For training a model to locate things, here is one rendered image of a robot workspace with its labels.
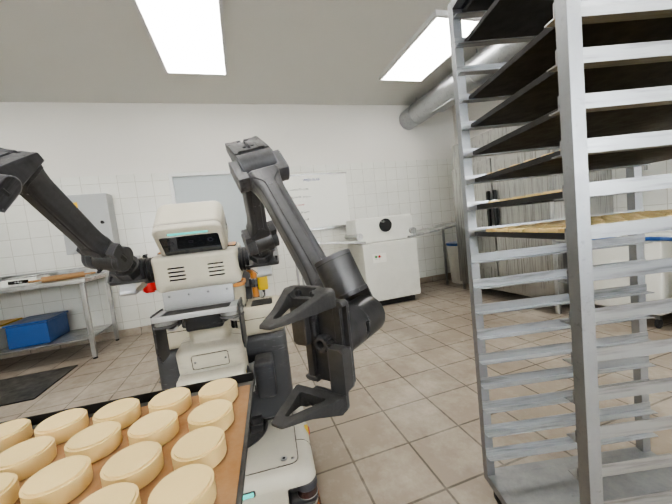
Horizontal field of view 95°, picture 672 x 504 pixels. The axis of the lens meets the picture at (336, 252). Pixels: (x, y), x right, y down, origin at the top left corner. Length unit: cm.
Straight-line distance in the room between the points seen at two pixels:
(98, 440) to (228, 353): 77
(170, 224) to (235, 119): 393
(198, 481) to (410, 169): 534
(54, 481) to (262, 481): 100
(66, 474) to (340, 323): 29
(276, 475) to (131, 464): 100
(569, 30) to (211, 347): 125
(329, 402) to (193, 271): 85
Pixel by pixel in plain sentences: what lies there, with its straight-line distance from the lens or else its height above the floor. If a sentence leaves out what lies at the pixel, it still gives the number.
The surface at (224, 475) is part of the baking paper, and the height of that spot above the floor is 90.
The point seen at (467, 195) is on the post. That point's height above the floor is 118.
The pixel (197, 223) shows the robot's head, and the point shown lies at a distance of 106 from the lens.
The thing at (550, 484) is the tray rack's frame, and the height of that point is 15.
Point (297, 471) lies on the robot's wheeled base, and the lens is 136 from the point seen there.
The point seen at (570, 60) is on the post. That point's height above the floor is 139.
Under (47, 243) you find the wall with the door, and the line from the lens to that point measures 517.
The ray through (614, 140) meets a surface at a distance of 89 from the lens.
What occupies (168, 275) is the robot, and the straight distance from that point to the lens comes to 116.
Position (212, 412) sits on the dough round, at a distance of 43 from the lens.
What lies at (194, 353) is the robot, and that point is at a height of 75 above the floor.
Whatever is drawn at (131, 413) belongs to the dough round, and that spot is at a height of 92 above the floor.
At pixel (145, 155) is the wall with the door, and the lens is 491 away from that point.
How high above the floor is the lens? 112
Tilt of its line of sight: 5 degrees down
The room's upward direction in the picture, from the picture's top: 6 degrees counter-clockwise
